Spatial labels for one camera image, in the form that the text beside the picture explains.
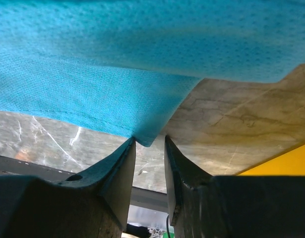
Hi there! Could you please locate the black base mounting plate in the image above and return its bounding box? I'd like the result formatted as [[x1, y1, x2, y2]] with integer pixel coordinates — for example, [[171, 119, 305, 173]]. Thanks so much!
[[0, 155, 74, 180]]

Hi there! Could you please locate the teal t shirt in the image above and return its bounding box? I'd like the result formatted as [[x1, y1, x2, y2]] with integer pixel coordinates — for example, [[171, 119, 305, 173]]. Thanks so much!
[[0, 0, 305, 146]]

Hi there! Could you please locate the yellow plastic tray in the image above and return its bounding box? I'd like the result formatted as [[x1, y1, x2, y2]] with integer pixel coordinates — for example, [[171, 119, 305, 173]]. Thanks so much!
[[238, 145, 305, 176]]

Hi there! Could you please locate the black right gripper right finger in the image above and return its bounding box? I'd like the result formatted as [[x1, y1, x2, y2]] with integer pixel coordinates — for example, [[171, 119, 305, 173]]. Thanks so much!
[[164, 136, 305, 238]]

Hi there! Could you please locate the aluminium frame rail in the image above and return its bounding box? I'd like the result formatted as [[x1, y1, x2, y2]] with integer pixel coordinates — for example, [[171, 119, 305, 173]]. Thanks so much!
[[130, 186, 168, 213]]

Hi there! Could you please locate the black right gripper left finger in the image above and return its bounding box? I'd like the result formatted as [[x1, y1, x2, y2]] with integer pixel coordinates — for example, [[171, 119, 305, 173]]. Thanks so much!
[[0, 138, 136, 238]]

